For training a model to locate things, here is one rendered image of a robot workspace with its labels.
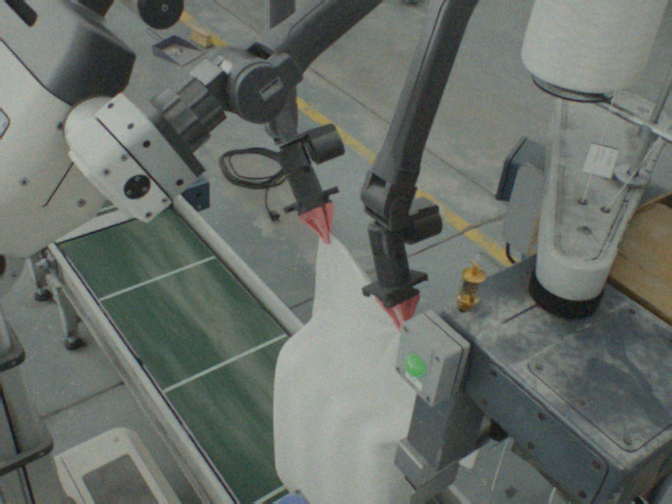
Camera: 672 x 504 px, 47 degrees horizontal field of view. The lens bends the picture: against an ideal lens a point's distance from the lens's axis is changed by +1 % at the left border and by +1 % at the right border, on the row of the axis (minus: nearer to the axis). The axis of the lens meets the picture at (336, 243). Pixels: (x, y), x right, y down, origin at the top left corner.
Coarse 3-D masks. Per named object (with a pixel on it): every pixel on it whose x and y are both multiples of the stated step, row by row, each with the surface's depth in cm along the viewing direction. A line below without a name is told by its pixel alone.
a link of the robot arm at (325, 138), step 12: (276, 120) 143; (288, 120) 143; (288, 132) 144; (300, 132) 150; (312, 132) 147; (324, 132) 148; (336, 132) 148; (276, 144) 150; (312, 144) 147; (324, 144) 147; (336, 144) 147; (324, 156) 147; (336, 156) 149
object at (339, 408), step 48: (336, 240) 146; (336, 288) 152; (336, 336) 155; (384, 336) 137; (288, 384) 161; (336, 384) 149; (384, 384) 143; (288, 432) 168; (336, 432) 148; (384, 432) 141; (288, 480) 177; (336, 480) 154; (384, 480) 144
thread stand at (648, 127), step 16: (560, 96) 105; (576, 96) 105; (592, 96) 105; (608, 96) 106; (624, 112) 103; (656, 112) 100; (640, 128) 102; (656, 128) 100; (640, 144) 103; (640, 160) 105; (624, 176) 106; (640, 176) 106
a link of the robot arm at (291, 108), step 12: (264, 0) 145; (276, 0) 142; (288, 0) 143; (264, 12) 145; (276, 12) 142; (288, 12) 143; (264, 24) 145; (276, 24) 143; (288, 108) 144; (276, 132) 144
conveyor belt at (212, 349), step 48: (96, 240) 249; (144, 240) 251; (192, 240) 253; (96, 288) 231; (144, 288) 233; (192, 288) 235; (240, 288) 236; (144, 336) 217; (192, 336) 219; (240, 336) 220; (192, 384) 205; (240, 384) 206; (192, 432) 193; (240, 432) 194; (240, 480) 183
